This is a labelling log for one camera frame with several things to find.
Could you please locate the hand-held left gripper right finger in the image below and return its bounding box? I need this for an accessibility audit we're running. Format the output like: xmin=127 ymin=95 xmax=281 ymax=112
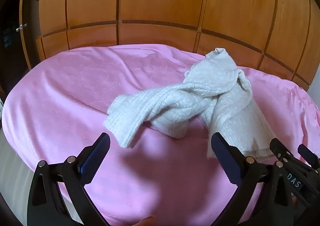
xmin=211 ymin=131 xmax=295 ymax=226

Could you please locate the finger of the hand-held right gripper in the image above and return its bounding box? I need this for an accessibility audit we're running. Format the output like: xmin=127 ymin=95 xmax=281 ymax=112
xmin=269 ymin=138 xmax=295 ymax=166
xmin=297 ymin=144 xmax=320 ymax=169

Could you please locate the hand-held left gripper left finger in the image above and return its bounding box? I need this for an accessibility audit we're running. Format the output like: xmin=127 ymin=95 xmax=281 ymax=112
xmin=27 ymin=132 xmax=111 ymax=226

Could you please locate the white knitted sweater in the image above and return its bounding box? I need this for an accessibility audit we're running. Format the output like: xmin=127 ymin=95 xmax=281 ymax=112
xmin=103 ymin=47 xmax=277 ymax=159

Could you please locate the pink blanket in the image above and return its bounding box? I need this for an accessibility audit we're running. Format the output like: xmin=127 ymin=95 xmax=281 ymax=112
xmin=1 ymin=44 xmax=320 ymax=226

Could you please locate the white mattress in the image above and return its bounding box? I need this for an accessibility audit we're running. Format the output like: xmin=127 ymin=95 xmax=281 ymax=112
xmin=0 ymin=126 xmax=35 ymax=201

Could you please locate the wooden wardrobe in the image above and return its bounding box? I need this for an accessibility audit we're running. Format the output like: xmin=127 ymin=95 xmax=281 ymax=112
xmin=19 ymin=0 xmax=320 ymax=91

